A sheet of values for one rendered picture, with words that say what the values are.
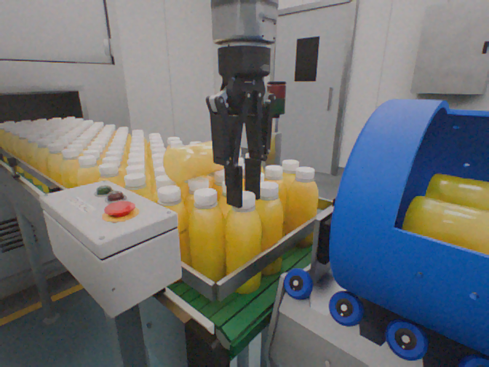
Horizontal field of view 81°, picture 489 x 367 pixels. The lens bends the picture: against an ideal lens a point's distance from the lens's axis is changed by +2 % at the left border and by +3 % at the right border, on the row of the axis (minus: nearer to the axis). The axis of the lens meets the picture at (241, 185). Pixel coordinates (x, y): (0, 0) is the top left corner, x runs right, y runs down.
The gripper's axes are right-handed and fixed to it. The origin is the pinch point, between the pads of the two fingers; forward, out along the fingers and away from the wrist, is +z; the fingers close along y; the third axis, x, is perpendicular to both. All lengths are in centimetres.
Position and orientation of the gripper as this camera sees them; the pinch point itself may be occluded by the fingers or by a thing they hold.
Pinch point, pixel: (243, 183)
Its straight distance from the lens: 47.0
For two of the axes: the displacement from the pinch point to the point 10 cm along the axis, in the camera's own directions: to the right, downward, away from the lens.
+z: 0.0, 9.4, 3.4
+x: -7.5, -2.3, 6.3
